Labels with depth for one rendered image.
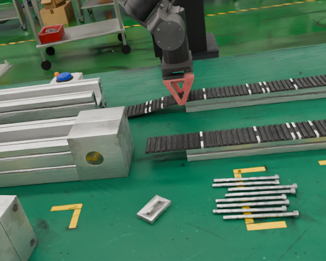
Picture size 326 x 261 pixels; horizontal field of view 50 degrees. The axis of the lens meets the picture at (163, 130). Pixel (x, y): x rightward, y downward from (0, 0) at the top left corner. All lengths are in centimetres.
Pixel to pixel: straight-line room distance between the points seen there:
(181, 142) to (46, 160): 25
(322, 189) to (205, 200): 18
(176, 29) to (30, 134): 35
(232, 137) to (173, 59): 22
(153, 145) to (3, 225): 29
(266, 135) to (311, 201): 15
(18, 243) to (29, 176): 18
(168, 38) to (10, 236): 42
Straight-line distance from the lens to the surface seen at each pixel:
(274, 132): 66
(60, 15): 577
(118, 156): 62
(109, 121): 64
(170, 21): 66
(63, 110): 82
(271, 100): 83
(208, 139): 66
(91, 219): 59
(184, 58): 76
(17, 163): 69
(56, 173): 68
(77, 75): 100
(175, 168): 65
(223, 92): 82
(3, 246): 53
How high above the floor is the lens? 117
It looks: 31 degrees down
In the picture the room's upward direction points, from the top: 10 degrees counter-clockwise
